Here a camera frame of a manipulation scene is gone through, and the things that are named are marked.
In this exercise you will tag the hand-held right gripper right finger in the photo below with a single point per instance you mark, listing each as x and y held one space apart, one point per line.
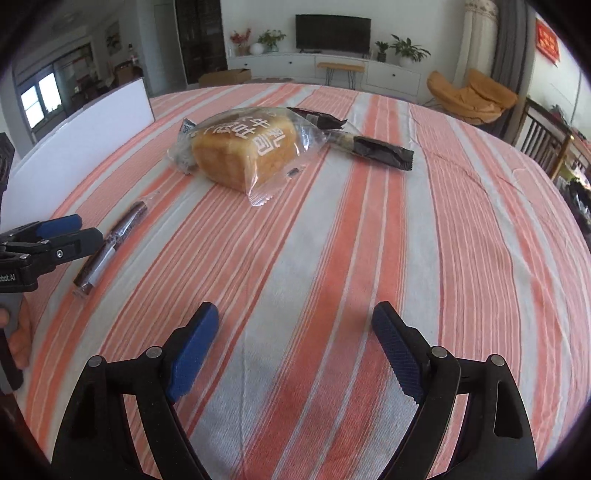
399 355

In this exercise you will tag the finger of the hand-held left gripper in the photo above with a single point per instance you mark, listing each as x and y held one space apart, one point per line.
60 225
69 249

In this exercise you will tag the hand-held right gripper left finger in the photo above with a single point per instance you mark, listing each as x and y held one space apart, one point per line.
194 350

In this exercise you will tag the brown stick snack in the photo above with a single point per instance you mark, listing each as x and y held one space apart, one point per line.
115 237

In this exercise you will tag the white board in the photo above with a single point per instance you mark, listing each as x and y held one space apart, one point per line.
83 134

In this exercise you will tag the grey foil snack packet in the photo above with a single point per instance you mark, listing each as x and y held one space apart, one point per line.
186 125

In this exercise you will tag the bagged bread loaf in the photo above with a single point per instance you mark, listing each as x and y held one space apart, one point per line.
240 152

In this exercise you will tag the long black candy packet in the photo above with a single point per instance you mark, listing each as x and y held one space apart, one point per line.
378 150

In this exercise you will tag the person's left hand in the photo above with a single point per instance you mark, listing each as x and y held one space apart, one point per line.
21 341

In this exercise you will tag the orange striped tablecloth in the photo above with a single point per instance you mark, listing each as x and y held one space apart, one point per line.
323 258

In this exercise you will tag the glass balcony door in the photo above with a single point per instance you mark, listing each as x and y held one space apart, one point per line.
46 97

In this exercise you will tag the brown cardboard box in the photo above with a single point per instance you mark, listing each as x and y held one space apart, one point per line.
224 77

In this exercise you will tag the black display cabinet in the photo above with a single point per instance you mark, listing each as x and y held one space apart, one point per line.
201 41

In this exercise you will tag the cluttered wooden bench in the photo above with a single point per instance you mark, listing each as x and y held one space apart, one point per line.
577 175

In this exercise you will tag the red flower plant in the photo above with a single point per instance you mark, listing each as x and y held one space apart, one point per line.
240 41

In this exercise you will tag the dark wooden chair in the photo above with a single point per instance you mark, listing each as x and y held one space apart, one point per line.
540 134

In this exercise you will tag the white round vase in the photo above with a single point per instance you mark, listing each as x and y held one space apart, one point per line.
256 48

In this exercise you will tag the orange lounge chair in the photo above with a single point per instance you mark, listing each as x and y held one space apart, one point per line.
471 99

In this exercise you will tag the white TV cabinet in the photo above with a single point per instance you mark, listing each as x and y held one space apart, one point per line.
286 64

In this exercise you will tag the bushy potted green plant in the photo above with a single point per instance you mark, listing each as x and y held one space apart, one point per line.
271 40

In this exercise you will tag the wooden stool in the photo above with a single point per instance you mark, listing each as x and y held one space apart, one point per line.
340 68

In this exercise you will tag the small potted green plant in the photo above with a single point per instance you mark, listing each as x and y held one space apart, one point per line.
381 51

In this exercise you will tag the large potted green plant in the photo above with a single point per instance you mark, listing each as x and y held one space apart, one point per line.
408 50

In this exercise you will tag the black television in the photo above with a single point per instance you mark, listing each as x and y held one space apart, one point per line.
332 34

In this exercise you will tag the grey curtain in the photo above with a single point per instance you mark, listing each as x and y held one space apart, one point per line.
512 41

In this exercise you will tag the wall painting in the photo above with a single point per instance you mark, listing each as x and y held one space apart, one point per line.
113 37

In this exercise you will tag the red wall hanging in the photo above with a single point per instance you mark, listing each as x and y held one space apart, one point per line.
547 41

